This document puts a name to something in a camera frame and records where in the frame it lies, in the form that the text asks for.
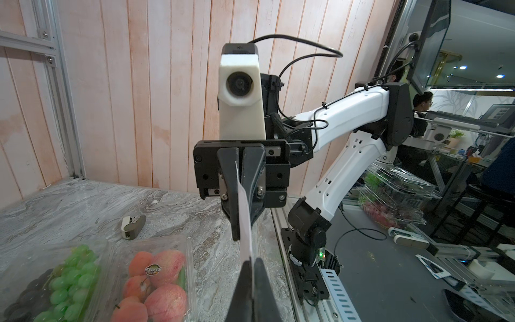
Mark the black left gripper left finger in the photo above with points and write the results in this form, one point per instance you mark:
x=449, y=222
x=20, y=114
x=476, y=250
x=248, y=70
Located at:
x=241, y=306

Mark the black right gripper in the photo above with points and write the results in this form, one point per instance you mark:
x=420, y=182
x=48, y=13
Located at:
x=265, y=175

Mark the round fruit sticker on box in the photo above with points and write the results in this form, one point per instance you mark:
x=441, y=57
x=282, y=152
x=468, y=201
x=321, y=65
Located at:
x=152, y=269

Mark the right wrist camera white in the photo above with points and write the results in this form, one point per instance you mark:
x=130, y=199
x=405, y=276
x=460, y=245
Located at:
x=241, y=110

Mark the clear box of red apples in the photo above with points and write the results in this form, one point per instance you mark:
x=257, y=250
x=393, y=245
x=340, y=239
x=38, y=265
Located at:
x=130, y=295

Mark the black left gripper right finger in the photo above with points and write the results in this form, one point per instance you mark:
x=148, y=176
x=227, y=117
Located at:
x=265, y=308

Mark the seated person in background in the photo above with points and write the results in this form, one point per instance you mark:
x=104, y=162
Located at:
x=408, y=156

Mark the small grey tape dispenser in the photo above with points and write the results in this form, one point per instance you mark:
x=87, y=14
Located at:
x=132, y=226

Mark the stacked clear fruit boxes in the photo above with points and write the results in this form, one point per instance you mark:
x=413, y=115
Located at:
x=393, y=197

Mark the clear box of grapes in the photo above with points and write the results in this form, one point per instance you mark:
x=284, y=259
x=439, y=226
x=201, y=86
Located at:
x=56, y=282

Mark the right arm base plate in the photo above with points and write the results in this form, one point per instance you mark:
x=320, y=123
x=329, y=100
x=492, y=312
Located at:
x=308, y=280

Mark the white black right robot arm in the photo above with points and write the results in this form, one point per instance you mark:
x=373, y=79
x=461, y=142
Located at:
x=377, y=118

